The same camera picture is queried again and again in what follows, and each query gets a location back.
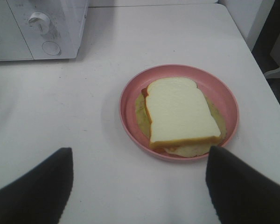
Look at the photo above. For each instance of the toy sandwich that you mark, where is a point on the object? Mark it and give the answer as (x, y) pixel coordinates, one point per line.
(176, 116)

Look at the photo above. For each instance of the white microwave door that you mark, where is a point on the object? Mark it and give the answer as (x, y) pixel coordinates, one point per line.
(12, 44)

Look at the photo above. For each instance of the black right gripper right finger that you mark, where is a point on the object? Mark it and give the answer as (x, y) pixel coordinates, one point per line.
(239, 193)

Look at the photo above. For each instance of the white timer knob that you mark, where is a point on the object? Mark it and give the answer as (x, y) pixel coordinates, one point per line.
(39, 22)

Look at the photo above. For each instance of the pink round plate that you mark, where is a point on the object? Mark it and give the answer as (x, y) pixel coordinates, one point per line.
(211, 86)

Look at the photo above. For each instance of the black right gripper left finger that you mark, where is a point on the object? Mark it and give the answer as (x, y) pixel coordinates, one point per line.
(39, 196)

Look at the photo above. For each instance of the white microwave oven body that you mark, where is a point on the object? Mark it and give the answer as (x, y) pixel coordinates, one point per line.
(66, 28)

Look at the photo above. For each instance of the round white door button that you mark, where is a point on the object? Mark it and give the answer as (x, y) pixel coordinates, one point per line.
(51, 48)

